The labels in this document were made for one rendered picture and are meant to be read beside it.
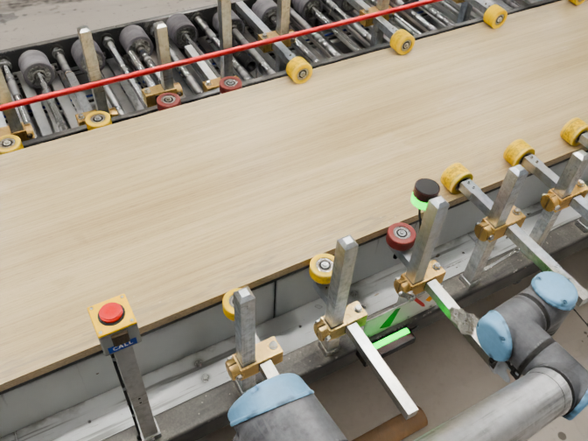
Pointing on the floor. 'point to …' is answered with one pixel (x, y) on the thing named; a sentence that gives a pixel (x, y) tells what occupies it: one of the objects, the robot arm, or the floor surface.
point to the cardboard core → (395, 428)
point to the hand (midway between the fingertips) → (495, 367)
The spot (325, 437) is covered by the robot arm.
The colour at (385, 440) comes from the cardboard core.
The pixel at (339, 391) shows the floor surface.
